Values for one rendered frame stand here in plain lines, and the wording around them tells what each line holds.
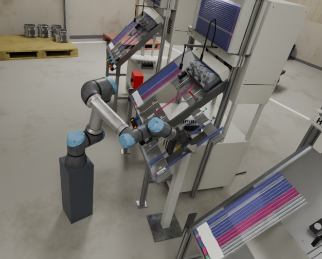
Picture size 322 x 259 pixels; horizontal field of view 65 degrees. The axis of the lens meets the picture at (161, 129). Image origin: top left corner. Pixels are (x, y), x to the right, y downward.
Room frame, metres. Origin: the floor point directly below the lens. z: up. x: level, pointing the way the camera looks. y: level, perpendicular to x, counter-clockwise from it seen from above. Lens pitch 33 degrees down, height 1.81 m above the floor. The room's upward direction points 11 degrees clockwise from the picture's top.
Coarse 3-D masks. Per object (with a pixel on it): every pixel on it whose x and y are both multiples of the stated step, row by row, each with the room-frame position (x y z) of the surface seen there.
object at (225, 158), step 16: (176, 112) 2.19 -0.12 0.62; (208, 112) 2.32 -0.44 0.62; (160, 144) 2.06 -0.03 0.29; (224, 144) 1.81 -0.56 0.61; (240, 144) 1.88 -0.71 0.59; (192, 160) 1.70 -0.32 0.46; (208, 160) 1.77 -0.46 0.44; (224, 160) 1.84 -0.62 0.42; (240, 160) 1.92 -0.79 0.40; (192, 176) 1.72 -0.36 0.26; (208, 176) 1.79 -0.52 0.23; (224, 176) 1.87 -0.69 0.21
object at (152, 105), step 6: (150, 102) 1.92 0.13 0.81; (156, 102) 1.88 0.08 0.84; (138, 108) 1.91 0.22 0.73; (144, 108) 1.88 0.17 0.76; (150, 108) 1.84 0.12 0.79; (156, 108) 1.81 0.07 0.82; (144, 114) 1.81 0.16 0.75; (150, 114) 1.78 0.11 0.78; (156, 114) 1.75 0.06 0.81; (162, 114) 1.72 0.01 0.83; (144, 120) 1.73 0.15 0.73; (168, 120) 1.63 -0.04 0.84
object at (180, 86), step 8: (184, 56) 2.31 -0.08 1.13; (192, 56) 2.24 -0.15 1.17; (176, 64) 2.25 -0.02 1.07; (184, 64) 2.19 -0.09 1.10; (176, 80) 2.03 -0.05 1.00; (184, 80) 1.98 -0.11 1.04; (192, 80) 1.93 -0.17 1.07; (176, 88) 1.92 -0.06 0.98; (184, 88) 1.89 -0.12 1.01; (192, 88) 1.84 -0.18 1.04; (200, 88) 1.80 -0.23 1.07; (184, 96) 1.80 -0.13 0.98; (200, 96) 1.72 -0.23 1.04
